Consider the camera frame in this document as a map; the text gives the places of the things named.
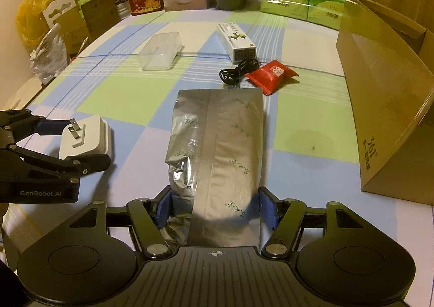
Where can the yellow plastic bag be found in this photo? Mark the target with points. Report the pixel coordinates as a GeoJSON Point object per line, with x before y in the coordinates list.
{"type": "Point", "coordinates": [32, 18]}

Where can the clear plastic box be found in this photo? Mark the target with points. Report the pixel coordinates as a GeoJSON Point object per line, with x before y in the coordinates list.
{"type": "Point", "coordinates": [159, 51]}

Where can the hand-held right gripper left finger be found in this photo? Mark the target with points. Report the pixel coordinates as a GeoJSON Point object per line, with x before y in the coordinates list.
{"type": "Point", "coordinates": [164, 208]}

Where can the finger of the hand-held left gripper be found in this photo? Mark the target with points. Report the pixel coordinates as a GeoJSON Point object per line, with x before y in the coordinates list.
{"type": "Point", "coordinates": [51, 126]}
{"type": "Point", "coordinates": [84, 164]}

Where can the red snack packet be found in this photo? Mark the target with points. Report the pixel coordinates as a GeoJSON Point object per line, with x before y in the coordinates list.
{"type": "Point", "coordinates": [271, 74]}

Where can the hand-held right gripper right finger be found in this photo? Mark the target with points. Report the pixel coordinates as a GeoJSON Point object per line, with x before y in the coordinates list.
{"type": "Point", "coordinates": [268, 208]}

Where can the white power adapter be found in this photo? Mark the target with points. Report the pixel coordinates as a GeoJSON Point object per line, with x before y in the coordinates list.
{"type": "Point", "coordinates": [91, 137]}

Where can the white slim box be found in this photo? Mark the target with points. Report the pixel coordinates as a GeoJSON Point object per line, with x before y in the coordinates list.
{"type": "Point", "coordinates": [235, 40]}

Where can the white striped bucket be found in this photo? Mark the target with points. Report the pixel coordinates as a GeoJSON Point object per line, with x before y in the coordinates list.
{"type": "Point", "coordinates": [122, 3]}

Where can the white cardboard hanger piece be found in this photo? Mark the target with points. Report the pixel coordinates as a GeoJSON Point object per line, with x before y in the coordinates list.
{"type": "Point", "coordinates": [59, 10]}

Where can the large cardboard box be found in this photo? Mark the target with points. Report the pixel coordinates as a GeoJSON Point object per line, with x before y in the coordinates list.
{"type": "Point", "coordinates": [383, 90]}

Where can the silver foil bag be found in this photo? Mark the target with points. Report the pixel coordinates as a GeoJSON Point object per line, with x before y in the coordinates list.
{"type": "Point", "coordinates": [220, 144]}

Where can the white plastic bag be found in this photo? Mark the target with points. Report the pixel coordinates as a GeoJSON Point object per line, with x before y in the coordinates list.
{"type": "Point", "coordinates": [49, 56]}

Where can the checked cloth desktop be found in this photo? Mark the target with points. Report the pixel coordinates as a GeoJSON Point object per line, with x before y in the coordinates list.
{"type": "Point", "coordinates": [305, 45]}

